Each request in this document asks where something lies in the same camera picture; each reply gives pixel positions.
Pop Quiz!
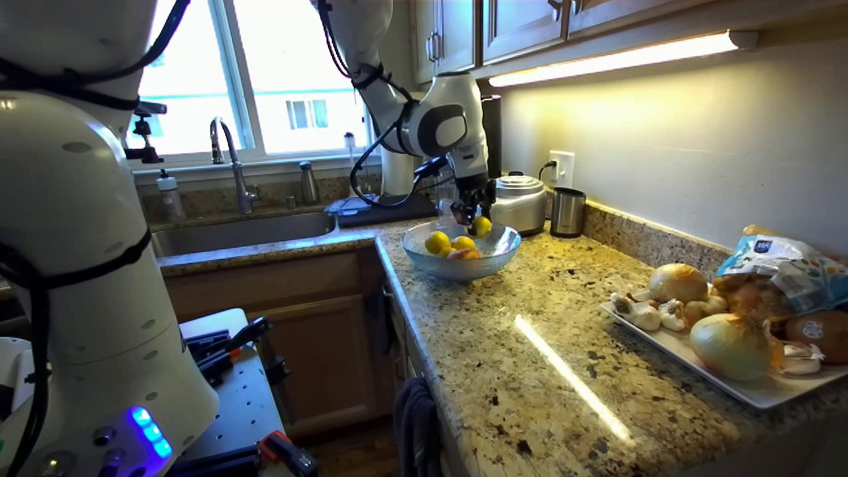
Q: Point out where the stainless steel cup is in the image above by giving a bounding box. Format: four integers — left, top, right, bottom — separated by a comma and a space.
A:
550, 184, 588, 237

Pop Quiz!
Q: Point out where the black camera on stand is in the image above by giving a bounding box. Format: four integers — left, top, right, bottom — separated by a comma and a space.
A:
122, 98, 171, 167

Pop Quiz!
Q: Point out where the orange black clamp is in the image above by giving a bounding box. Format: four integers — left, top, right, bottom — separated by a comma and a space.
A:
256, 429, 322, 477

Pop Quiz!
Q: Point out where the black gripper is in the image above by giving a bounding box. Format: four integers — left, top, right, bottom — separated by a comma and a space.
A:
450, 172, 497, 227

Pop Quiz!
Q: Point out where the large pale onion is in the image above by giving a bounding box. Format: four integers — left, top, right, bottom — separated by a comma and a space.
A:
686, 313, 774, 383

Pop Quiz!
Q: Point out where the blue white plastic bag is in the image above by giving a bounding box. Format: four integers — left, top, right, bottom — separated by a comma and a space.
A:
713, 229, 848, 318

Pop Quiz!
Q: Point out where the white window frame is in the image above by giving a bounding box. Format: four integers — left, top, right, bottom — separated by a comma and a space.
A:
131, 0, 384, 172

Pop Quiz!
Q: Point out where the white rectangular plate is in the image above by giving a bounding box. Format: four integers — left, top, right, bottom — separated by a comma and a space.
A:
608, 294, 848, 410

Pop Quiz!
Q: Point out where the kitchen sink basin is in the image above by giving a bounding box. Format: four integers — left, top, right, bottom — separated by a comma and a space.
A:
150, 209, 338, 260

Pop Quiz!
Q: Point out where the brown onion under bag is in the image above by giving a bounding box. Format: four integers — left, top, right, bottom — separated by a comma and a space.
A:
713, 272, 791, 322

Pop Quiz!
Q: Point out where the wooden upper cabinet door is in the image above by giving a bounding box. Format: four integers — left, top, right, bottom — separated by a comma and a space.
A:
409, 0, 482, 82
479, 0, 568, 66
566, 0, 719, 39

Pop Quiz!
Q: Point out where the wooden base cabinet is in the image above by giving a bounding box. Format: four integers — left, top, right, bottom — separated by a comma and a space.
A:
163, 247, 401, 444

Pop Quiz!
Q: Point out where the black tool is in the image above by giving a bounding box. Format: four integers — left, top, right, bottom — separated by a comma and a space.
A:
183, 315, 273, 383

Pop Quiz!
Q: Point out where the black ribbed drying mat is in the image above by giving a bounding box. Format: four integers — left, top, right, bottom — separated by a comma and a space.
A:
324, 194, 442, 233

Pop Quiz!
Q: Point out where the clear glass bottle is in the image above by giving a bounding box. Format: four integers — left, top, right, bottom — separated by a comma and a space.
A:
432, 168, 462, 216

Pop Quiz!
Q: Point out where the white garlic bulb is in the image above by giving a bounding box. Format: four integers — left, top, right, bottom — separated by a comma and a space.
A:
776, 339, 828, 379

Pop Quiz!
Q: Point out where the under-cabinet light bar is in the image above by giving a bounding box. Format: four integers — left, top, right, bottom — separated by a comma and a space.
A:
485, 28, 762, 89

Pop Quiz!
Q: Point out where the grey robot mounting table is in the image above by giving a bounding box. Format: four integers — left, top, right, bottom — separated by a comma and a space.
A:
168, 304, 298, 477

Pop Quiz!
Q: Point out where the white dish brush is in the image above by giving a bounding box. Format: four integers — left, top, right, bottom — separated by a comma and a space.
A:
342, 130, 367, 198

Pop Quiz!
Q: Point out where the dark hanging towel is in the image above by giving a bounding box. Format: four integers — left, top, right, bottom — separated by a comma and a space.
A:
393, 375, 445, 477

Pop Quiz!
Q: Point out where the chrome kitchen faucet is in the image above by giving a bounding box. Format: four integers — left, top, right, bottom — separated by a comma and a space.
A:
208, 115, 260, 216

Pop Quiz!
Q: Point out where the chrome sink sprayer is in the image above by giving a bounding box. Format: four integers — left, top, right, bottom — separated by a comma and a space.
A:
298, 158, 324, 205

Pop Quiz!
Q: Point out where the round brown onion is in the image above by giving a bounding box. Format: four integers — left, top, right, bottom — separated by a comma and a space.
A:
646, 261, 710, 308

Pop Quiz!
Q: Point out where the white wall outlet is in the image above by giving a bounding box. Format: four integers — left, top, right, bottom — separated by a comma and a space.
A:
547, 149, 578, 190

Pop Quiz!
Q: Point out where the white mushroom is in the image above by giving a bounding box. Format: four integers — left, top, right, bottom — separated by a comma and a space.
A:
632, 301, 665, 337
661, 298, 693, 337

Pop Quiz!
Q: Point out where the clear glass bowl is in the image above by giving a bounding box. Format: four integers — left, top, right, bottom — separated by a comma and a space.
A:
401, 215, 525, 282

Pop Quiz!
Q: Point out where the clear soap dispenser bottle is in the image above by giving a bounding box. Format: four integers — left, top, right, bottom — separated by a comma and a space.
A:
155, 167, 185, 223

